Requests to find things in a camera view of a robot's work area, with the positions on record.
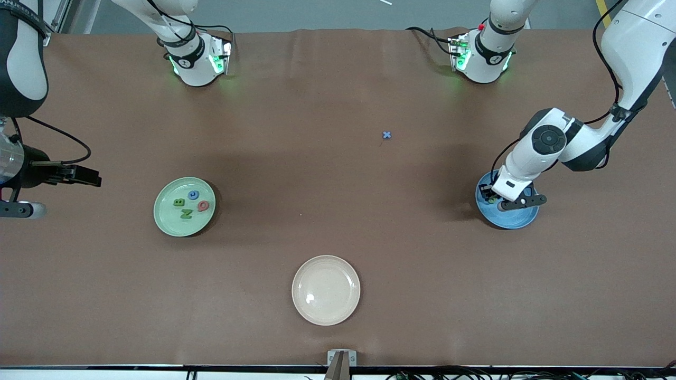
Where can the blue plate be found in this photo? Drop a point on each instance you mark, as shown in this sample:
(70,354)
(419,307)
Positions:
(515,219)

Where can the brown table mat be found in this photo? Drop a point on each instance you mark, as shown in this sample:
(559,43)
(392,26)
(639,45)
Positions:
(105,316)

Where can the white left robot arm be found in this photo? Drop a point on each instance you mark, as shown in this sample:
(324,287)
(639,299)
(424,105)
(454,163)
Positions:
(639,47)

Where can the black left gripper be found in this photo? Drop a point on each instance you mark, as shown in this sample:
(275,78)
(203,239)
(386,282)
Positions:
(486,192)

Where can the cream plate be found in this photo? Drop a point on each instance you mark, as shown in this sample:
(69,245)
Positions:
(326,290)

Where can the red letter Q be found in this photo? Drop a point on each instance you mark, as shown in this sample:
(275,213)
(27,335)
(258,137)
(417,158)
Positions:
(199,206)

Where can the aluminium frame profile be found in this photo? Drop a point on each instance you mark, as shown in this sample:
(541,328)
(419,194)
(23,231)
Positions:
(66,16)

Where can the green plate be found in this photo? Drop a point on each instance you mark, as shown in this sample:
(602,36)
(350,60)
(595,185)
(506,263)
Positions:
(169,221)

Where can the green letter N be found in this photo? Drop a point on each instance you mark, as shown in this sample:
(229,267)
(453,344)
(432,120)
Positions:
(186,214)

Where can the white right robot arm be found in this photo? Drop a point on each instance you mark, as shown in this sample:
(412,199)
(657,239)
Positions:
(187,58)

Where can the grey metal bracket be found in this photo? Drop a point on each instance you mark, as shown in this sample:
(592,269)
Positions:
(331,358)

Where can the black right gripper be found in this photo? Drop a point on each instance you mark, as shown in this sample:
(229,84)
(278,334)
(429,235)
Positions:
(34,168)

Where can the base box with green light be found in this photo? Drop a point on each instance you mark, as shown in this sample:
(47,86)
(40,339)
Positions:
(458,53)
(219,58)

